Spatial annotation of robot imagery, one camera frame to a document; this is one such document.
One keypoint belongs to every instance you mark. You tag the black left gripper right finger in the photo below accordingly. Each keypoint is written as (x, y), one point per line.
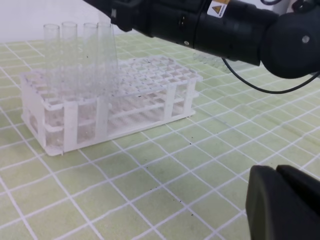
(304, 185)

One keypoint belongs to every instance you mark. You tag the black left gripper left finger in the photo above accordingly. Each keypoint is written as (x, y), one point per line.
(274, 211)

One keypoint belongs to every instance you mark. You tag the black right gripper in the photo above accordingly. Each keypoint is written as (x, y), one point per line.
(230, 29)

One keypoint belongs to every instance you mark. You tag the clear glass test tube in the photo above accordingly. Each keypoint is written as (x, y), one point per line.
(107, 67)

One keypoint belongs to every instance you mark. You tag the green grid tablecloth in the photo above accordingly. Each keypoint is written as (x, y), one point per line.
(186, 180)

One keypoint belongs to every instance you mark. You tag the clear test tube in rack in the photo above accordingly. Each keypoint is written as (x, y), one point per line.
(90, 58)
(70, 57)
(52, 54)

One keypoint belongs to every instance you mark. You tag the white plastic test tube rack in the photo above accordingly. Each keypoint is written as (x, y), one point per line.
(153, 91)

